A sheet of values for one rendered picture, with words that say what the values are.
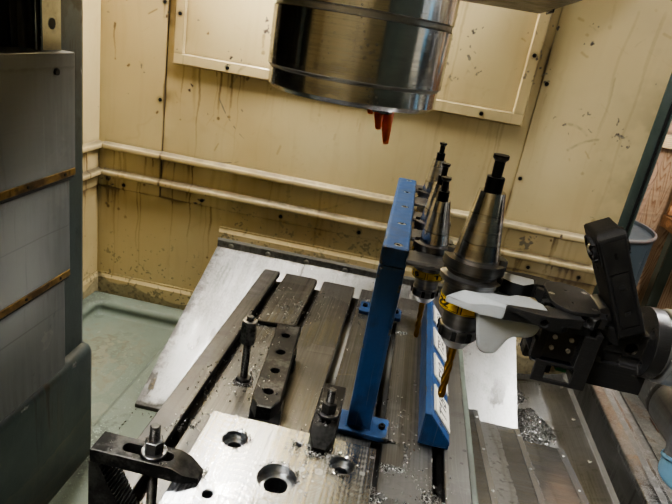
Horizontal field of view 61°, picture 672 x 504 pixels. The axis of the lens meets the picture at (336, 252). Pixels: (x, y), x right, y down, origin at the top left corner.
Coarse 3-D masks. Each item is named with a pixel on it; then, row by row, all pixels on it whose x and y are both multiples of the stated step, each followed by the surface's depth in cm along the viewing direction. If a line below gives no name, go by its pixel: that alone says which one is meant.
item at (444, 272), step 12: (444, 252) 57; (444, 264) 59; (456, 264) 55; (468, 264) 54; (504, 264) 57; (444, 276) 56; (456, 276) 56; (468, 276) 55; (480, 276) 54; (492, 276) 54; (468, 288) 55; (480, 288) 55; (492, 288) 55
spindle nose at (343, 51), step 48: (288, 0) 46; (336, 0) 44; (384, 0) 43; (432, 0) 45; (288, 48) 47; (336, 48) 45; (384, 48) 45; (432, 48) 47; (336, 96) 46; (384, 96) 46; (432, 96) 50
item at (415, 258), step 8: (408, 256) 83; (416, 256) 83; (424, 256) 84; (432, 256) 84; (440, 256) 85; (408, 264) 81; (416, 264) 81; (424, 264) 81; (432, 264) 81; (440, 264) 82
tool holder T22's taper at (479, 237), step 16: (480, 192) 54; (480, 208) 54; (496, 208) 53; (480, 224) 54; (496, 224) 54; (464, 240) 55; (480, 240) 54; (496, 240) 54; (464, 256) 55; (480, 256) 54; (496, 256) 55
